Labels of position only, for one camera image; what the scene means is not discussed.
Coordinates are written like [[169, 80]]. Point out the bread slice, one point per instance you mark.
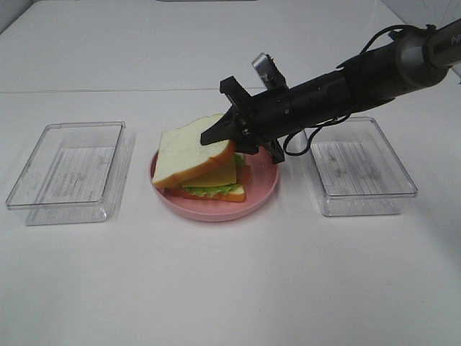
[[230, 196], [181, 156]]

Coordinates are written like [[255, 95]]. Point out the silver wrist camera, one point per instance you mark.
[[267, 71]]

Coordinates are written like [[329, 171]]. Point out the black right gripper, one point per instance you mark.
[[252, 122]]

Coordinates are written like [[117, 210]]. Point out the pink round plate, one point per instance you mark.
[[263, 181]]

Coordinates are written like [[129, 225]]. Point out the clear plastic tray right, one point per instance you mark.
[[354, 171]]

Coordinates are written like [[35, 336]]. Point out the brown bacon strip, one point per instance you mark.
[[243, 176]]

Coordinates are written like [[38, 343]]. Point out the clear plastic tray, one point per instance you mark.
[[76, 173], [354, 171]]

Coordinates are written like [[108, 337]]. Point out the clear plastic tray left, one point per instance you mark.
[[76, 173]]

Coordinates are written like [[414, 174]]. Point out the green lettuce leaf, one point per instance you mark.
[[230, 178]]

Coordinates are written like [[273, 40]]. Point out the yellow cheese slice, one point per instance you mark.
[[223, 175]]

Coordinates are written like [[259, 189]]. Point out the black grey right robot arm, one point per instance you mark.
[[415, 59]]

